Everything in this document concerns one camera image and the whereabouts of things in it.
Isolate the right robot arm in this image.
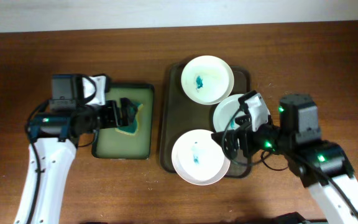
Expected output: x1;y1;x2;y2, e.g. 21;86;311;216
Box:
211;90;358;223

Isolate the green yellow sponge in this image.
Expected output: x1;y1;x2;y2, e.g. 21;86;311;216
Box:
116;101;143;136

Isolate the black water tray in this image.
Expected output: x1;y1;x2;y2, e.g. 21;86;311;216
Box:
92;83;155;160

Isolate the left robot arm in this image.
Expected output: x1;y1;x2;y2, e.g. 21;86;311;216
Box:
14;74;138;223

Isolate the large brown serving tray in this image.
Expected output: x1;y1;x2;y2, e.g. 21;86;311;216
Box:
159;63;252;179

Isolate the white plate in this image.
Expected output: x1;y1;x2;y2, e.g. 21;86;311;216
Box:
171;129;231;186
213;94;242;133
180;55;234;105

